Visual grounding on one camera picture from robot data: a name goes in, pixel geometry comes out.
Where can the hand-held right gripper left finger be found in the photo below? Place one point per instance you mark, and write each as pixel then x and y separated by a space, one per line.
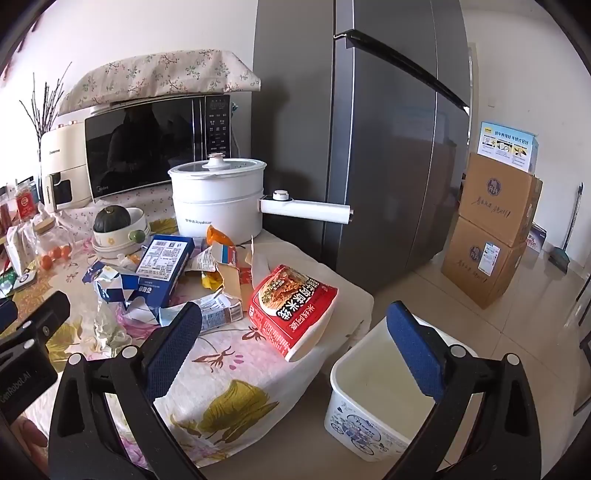
pixel 173 350

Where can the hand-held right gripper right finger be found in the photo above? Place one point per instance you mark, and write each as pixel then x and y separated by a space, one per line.
pixel 415 355

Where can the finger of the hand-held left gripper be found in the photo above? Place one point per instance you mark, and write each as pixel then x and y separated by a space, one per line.
pixel 46 314
pixel 7 316

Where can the white plastic bin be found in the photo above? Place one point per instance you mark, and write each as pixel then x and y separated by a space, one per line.
pixel 369 383

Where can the light blue milk carton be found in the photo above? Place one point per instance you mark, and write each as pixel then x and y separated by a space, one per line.
pixel 221 314

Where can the person's left hand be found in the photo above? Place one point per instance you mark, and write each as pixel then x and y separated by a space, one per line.
pixel 33 434

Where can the green packet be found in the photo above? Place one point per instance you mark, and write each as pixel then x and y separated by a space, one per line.
pixel 7 284

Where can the white square device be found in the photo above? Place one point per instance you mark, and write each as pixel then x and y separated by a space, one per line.
pixel 25 280

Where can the crumpled clear plastic wrap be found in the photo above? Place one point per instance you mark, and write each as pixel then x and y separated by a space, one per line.
pixel 113 323

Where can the torn blue and white carton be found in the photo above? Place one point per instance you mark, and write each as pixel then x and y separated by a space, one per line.
pixel 108 284

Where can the floral tablecloth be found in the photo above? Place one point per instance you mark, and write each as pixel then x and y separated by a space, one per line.
pixel 240 378

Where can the yellow wrapper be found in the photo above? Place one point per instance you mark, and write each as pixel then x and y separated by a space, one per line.
pixel 211 279

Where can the glass jar with wooden lid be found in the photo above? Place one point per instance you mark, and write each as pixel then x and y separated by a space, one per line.
pixel 53 233

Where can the blue and white box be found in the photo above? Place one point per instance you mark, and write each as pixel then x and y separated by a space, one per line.
pixel 161 263

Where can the white plate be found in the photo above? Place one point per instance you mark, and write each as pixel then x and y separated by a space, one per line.
pixel 108 250

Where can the torn brown cardboard piece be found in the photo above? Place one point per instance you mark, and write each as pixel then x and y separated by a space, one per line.
pixel 231 281

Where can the glass jar with red filling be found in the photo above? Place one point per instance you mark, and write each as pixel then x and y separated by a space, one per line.
pixel 4 217

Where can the torn white and red packet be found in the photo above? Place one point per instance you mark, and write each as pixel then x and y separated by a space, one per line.
pixel 217 256

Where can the red tin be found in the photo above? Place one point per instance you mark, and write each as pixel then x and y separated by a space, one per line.
pixel 25 203

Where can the dark green pumpkin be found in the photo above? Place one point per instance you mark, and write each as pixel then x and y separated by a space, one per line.
pixel 111 219

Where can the red instant noodle bowl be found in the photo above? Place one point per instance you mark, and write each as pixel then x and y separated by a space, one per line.
pixel 291 304

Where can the small-flowered white cloth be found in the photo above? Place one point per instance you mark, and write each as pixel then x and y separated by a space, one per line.
pixel 152 203

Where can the white electric cooking pot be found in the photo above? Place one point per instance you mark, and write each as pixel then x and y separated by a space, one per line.
pixel 217 203

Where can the cream air fryer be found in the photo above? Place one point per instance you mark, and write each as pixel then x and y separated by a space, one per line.
pixel 60 152

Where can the small blue box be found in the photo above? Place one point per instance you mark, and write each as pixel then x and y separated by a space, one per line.
pixel 537 239

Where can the black microwave oven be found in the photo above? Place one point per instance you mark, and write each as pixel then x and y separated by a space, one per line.
pixel 138 147

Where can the dried branches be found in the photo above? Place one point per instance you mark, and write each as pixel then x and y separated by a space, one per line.
pixel 41 106

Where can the grey refrigerator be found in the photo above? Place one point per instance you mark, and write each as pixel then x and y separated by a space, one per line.
pixel 369 138

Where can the light blue printed box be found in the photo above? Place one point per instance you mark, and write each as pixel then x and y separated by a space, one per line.
pixel 508 145

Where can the floral cloth cover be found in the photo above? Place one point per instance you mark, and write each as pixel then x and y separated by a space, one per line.
pixel 152 74

